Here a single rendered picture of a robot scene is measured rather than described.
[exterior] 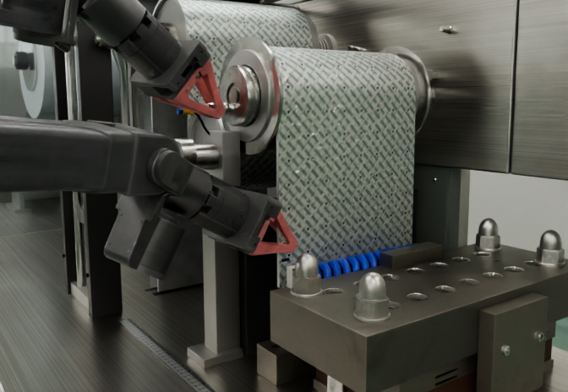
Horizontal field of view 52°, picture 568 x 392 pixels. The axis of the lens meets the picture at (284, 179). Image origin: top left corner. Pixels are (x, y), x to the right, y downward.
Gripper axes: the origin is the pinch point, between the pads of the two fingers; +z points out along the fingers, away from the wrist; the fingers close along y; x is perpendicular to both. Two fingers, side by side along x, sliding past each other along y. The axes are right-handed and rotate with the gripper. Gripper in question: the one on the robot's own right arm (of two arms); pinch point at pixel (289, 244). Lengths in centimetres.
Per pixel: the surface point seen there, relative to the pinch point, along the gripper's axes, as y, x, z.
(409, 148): 0.3, 19.9, 12.4
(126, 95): -76, 20, -3
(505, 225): -145, 84, 257
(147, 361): -13.5, -21.4, -3.3
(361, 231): 0.3, 6.1, 10.1
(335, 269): 3.4, -0.4, 5.7
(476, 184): -167, 103, 246
